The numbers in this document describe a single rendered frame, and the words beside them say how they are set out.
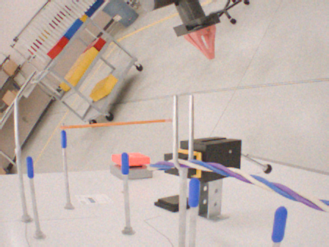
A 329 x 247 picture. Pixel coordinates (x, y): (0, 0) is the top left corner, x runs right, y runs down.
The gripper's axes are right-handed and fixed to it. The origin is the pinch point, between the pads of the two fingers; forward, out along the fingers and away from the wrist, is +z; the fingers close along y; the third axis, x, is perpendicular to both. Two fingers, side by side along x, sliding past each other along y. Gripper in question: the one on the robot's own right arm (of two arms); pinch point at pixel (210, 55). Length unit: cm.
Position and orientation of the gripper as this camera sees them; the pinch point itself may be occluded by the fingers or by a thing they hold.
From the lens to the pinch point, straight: 91.1
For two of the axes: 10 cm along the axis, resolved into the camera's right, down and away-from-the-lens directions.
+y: 5.2, -0.1, -8.6
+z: 3.8, 9.0, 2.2
